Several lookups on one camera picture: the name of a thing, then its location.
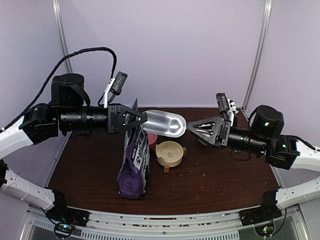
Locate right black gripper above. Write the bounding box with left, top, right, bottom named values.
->
left=186, top=117, right=269, bottom=157

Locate metal food scoop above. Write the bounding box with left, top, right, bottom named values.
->
left=141, top=110, right=190, bottom=138

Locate purple pet food bag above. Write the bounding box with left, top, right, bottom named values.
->
left=116, top=97, right=151, bottom=200

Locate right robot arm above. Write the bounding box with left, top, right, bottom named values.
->
left=187, top=105, right=320, bottom=172

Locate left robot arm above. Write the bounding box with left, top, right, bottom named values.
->
left=0, top=73, right=148, bottom=222

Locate pink cat-ear bowl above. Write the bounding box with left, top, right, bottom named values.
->
left=147, top=132, right=158, bottom=151

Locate cream cat-ear bowl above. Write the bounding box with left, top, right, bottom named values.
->
left=155, top=140, right=187, bottom=174

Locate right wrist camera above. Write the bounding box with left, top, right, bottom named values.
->
left=216, top=92, right=238, bottom=122

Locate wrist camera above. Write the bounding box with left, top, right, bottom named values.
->
left=216, top=92, right=238, bottom=122
left=102, top=71, right=128, bottom=109

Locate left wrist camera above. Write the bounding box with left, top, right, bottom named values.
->
left=102, top=71, right=128, bottom=109

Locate right aluminium frame post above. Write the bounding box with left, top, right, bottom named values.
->
left=242, top=0, right=273, bottom=112

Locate aluminium frame post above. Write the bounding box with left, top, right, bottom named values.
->
left=51, top=0, right=73, bottom=75
left=242, top=0, right=273, bottom=112

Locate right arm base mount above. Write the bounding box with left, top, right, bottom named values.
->
left=239, top=189, right=282, bottom=239

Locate front aluminium rail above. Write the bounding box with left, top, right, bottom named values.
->
left=24, top=208, right=305, bottom=240

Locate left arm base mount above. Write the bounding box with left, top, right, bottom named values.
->
left=43, top=190, right=90, bottom=240

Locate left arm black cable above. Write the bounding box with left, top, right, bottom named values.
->
left=0, top=46, right=118, bottom=131

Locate left aluminium frame post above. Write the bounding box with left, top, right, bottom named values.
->
left=51, top=0, right=73, bottom=75

